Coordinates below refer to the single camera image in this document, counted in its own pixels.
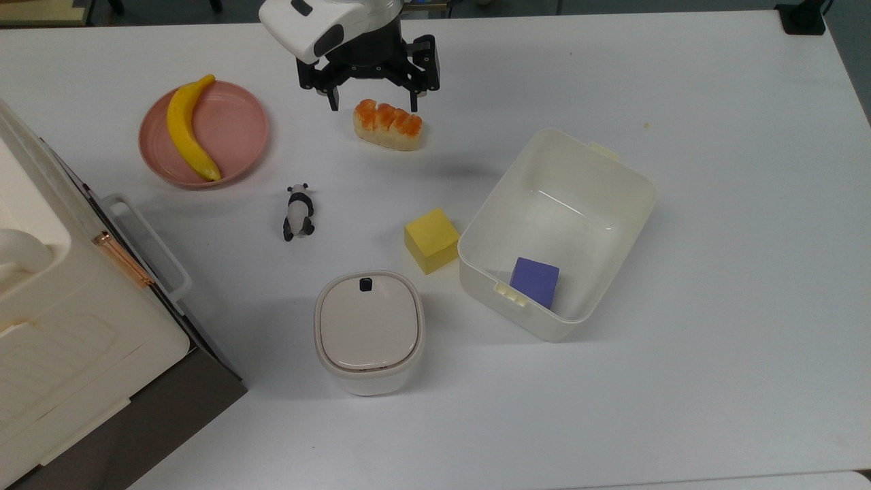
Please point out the purple cube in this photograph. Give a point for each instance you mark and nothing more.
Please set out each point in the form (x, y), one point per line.
(534, 279)

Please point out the toy panda figure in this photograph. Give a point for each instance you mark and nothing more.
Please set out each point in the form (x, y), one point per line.
(299, 211)

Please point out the toy bread with orange glaze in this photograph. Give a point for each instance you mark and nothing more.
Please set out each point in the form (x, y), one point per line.
(388, 128)

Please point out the cream and brown drawer cabinet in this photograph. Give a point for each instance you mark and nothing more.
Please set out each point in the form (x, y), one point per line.
(68, 354)

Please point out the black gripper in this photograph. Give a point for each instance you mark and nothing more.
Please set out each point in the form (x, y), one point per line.
(367, 64)

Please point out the black stand base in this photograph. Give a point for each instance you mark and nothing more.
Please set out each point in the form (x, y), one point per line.
(801, 17)

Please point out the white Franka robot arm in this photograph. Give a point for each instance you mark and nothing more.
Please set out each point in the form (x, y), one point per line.
(299, 27)

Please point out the yellow cube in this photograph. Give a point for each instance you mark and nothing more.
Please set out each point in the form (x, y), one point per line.
(431, 235)

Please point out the yellow toy banana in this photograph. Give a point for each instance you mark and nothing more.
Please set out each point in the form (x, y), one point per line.
(180, 129)

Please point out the white lidded canister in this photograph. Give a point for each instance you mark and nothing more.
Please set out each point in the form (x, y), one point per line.
(369, 327)

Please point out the pink plate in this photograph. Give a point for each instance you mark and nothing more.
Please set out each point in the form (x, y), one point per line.
(231, 129)

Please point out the white plastic box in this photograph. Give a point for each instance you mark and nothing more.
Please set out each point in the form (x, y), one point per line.
(571, 197)

